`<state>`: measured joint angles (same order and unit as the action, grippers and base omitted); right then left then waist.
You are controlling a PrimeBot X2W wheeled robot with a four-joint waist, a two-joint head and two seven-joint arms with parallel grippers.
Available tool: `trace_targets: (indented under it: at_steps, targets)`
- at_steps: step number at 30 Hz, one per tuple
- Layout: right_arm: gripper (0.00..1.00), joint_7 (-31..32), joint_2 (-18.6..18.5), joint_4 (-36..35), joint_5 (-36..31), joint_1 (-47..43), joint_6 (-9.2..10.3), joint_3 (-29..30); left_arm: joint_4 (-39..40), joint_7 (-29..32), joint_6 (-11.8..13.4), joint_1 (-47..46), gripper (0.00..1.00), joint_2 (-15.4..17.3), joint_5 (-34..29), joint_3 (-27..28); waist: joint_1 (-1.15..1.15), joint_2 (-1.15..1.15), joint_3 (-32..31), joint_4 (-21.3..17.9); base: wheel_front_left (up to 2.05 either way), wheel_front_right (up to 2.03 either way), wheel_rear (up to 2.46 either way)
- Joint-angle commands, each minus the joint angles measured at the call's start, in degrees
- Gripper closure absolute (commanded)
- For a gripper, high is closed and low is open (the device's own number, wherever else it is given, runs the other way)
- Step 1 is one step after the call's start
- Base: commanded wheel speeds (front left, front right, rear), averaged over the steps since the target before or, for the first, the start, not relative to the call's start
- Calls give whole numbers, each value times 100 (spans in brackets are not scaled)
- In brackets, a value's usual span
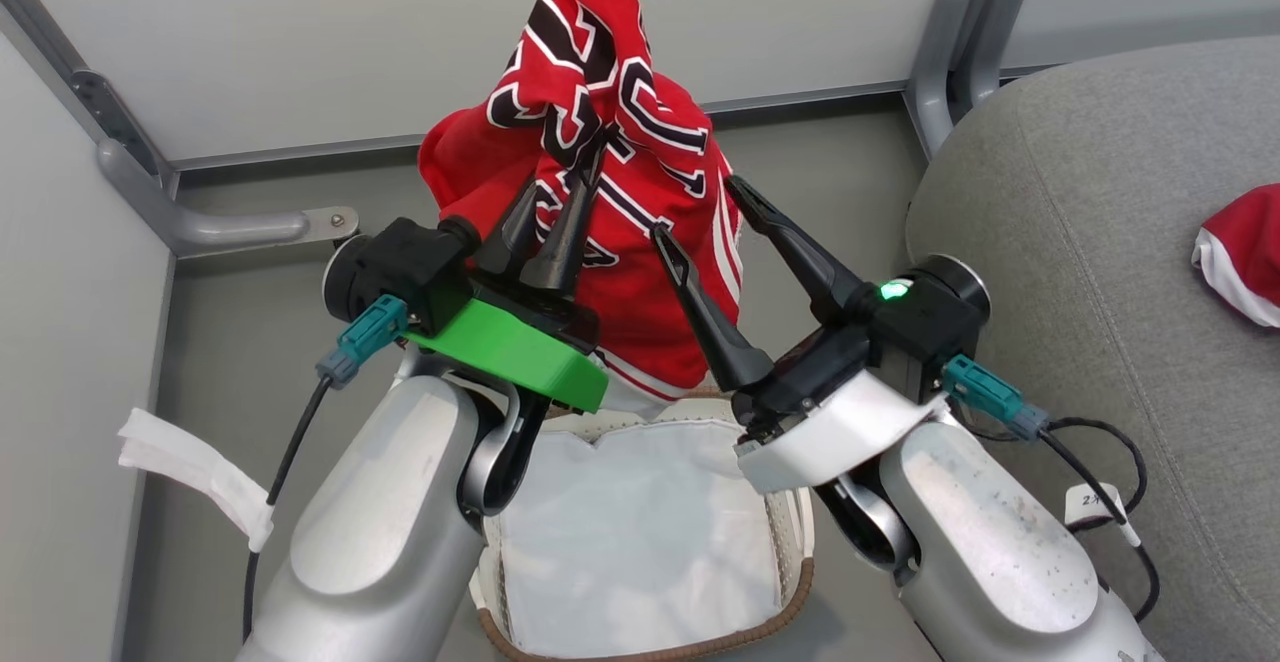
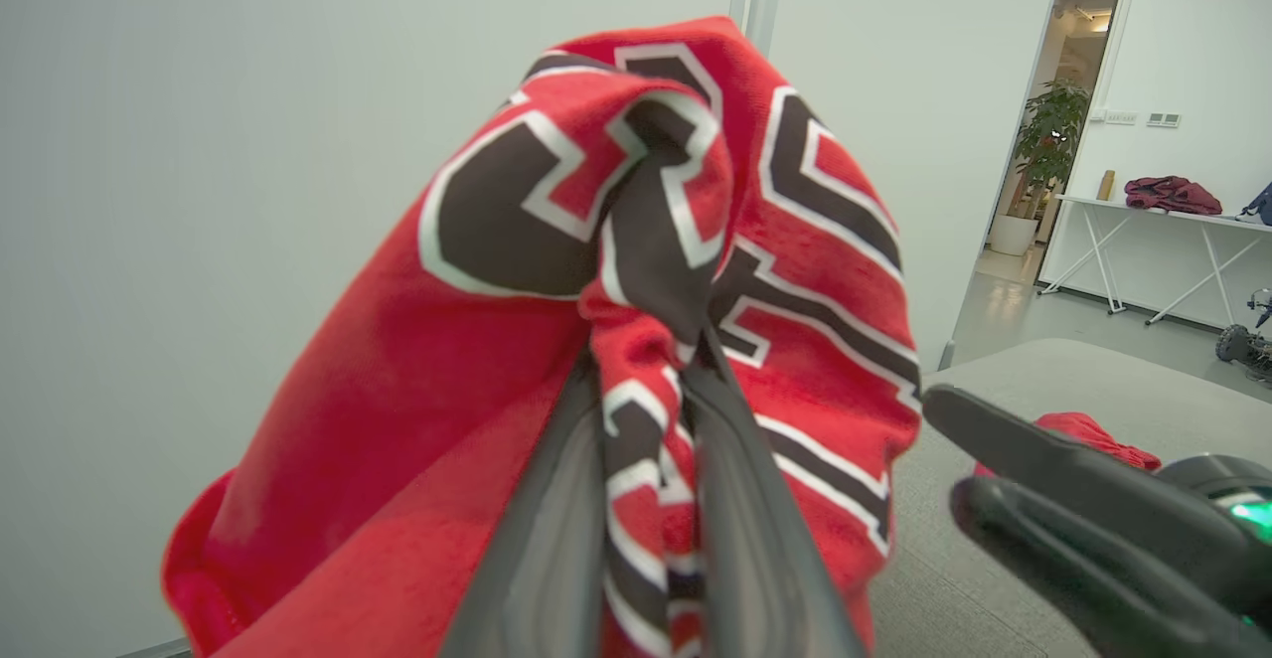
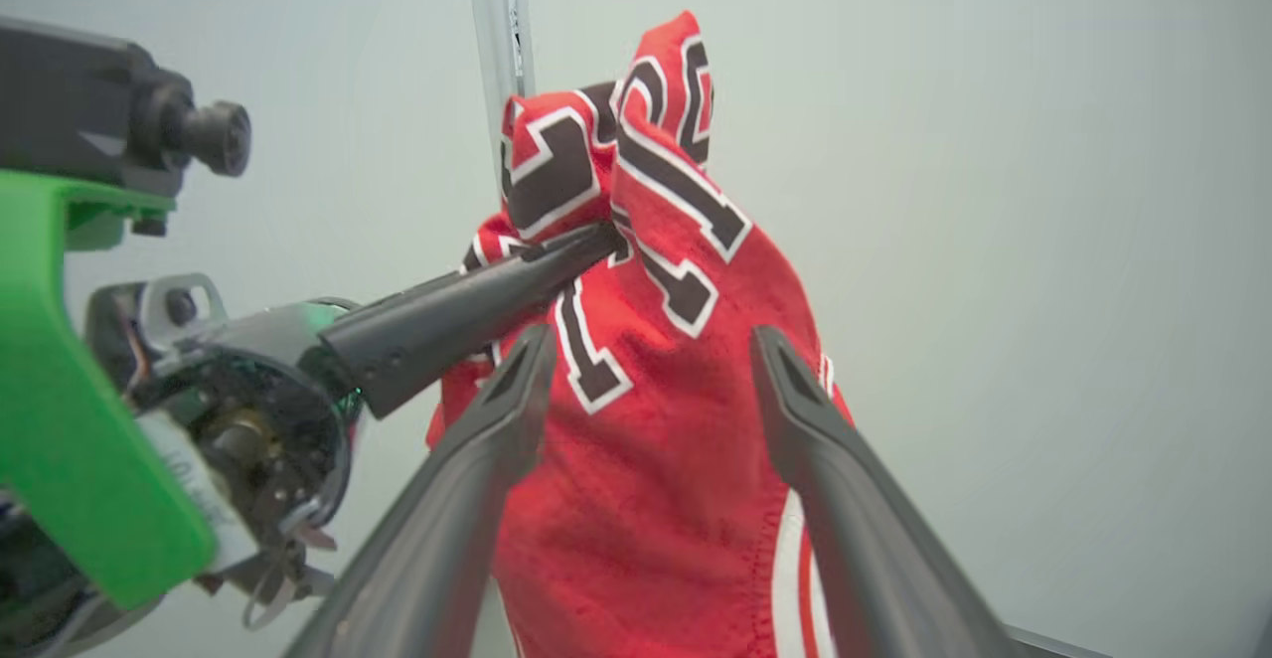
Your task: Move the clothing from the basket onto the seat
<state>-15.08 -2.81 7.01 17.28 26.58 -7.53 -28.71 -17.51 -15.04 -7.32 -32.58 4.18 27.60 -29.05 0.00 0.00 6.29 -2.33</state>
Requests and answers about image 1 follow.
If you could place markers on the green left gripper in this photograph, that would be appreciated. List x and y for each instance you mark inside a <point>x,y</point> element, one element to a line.
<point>510,352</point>

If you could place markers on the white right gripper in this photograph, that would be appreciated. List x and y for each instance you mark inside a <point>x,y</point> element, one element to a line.
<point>840,427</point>

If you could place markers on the red jersey with lettering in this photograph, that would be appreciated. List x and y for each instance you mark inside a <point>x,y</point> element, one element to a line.
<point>640,142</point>

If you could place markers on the red and white garment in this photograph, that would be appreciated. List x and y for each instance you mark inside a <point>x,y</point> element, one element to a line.
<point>1250,252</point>

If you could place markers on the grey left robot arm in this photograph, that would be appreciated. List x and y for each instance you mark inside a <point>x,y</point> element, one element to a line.
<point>390,512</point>

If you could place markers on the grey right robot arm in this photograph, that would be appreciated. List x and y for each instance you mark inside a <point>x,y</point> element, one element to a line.
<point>990,532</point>

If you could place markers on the grey fabric sofa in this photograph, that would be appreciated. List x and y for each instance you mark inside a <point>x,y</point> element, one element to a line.
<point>1080,202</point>

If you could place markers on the grey partition foot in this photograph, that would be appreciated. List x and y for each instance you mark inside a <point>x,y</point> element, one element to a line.
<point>930,72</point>
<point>230,230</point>
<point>990,37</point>

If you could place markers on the wicker laundry basket white liner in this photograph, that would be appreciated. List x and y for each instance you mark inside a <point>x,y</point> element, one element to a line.
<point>640,542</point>

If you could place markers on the white tape strip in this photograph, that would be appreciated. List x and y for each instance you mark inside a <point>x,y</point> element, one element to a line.
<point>190,462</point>

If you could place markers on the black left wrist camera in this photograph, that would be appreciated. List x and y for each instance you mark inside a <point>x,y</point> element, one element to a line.
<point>410,267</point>

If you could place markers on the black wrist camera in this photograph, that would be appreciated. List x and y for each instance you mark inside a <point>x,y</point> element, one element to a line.
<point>930,327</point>
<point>410,267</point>

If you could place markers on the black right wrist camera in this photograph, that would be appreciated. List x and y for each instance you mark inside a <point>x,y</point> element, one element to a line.
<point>930,327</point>

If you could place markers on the grey partition bottom rail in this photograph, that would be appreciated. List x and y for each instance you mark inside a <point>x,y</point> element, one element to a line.
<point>820,97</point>

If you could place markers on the black post bracket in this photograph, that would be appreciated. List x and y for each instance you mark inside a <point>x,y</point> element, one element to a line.
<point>115,122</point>

